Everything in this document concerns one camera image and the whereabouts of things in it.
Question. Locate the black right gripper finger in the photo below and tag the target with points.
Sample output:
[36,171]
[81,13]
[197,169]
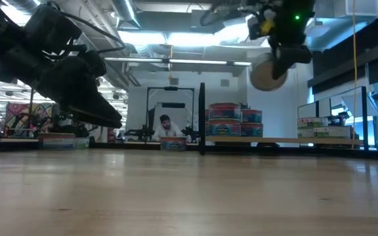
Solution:
[294,55]

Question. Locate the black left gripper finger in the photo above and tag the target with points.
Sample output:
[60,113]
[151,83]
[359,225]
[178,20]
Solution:
[94,120]
[97,105]

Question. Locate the salmon can blue red label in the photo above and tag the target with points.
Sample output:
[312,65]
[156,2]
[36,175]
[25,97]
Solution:
[56,141]
[224,112]
[207,129]
[252,116]
[173,144]
[252,130]
[224,128]
[207,115]
[262,73]

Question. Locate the tuna can green white label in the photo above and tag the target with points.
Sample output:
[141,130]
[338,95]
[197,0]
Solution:
[333,132]
[312,123]
[81,143]
[305,133]

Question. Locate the background black robot arm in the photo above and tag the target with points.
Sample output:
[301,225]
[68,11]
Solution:
[139,133]

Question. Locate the wooden shelf board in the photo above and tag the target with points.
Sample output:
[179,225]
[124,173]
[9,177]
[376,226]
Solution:
[274,140]

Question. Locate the colourful patchwork quilt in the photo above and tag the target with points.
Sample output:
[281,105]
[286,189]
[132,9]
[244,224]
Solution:
[21,114]

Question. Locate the person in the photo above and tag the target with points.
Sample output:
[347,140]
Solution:
[167,131]

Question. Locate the grey ceiling box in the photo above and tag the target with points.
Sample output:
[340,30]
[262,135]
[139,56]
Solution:
[202,21]

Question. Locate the long ceiling light fixture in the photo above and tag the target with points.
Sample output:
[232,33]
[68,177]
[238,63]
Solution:
[182,61]

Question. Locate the black metal rig frame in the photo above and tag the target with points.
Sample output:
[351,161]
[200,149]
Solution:
[171,88]

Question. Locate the silver air duct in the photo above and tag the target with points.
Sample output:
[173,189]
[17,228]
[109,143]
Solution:
[125,11]

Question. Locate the black metal shelf frame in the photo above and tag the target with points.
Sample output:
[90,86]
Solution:
[201,105]

